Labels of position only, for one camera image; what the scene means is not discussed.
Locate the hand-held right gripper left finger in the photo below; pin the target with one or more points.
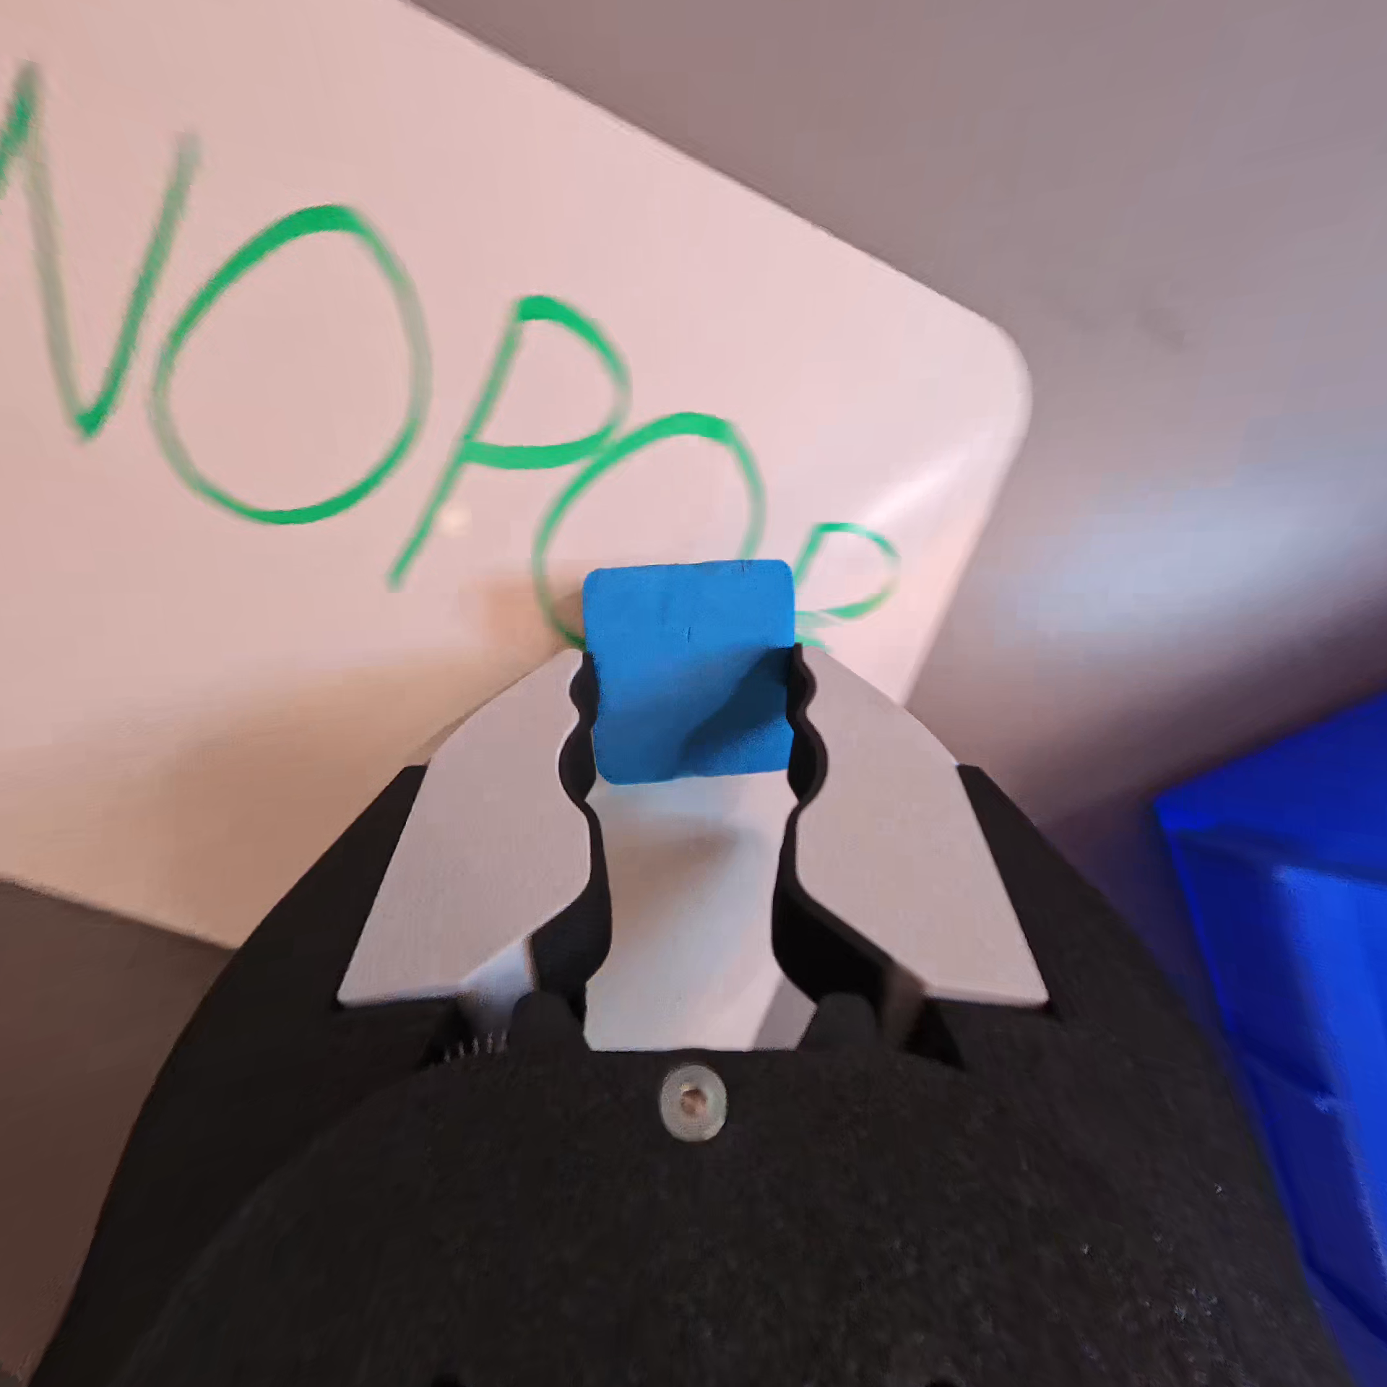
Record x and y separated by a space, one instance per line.
468 887

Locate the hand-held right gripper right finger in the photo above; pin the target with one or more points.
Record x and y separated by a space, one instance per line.
921 887

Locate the blue whiteboard eraser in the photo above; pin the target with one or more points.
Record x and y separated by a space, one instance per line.
690 660

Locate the blue storage bin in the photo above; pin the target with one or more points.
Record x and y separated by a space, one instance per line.
1299 978

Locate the white whiteboard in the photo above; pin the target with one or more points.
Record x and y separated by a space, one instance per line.
867 367

